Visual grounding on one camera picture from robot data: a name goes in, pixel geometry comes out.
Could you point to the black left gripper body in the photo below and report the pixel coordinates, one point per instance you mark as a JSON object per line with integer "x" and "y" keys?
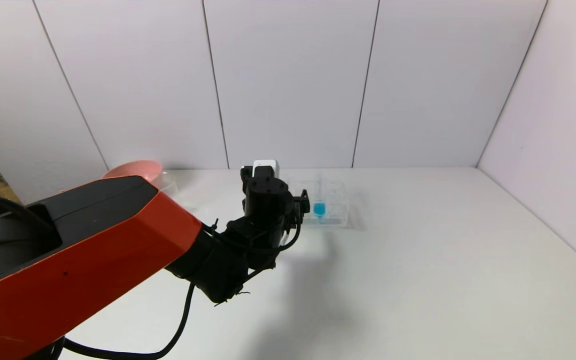
{"x": 300, "y": 203}

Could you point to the test tube with blue pigment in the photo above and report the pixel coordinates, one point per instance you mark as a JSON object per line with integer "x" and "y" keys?
{"x": 319, "y": 209}

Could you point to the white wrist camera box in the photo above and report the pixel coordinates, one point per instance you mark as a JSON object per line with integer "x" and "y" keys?
{"x": 265, "y": 166}

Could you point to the clear plastic test tube rack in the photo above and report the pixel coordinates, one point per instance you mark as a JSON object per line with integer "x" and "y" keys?
{"x": 335, "y": 200}

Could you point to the orange and black left arm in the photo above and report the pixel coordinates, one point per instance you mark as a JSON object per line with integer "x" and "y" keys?
{"x": 93, "y": 240}

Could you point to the pink bowl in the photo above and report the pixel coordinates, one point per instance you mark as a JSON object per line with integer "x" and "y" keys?
{"x": 135, "y": 169}

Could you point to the clear glass beaker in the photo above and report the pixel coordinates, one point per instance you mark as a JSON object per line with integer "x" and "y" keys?
{"x": 170, "y": 184}

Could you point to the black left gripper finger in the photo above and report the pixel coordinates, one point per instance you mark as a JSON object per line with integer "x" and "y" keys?
{"x": 305, "y": 202}

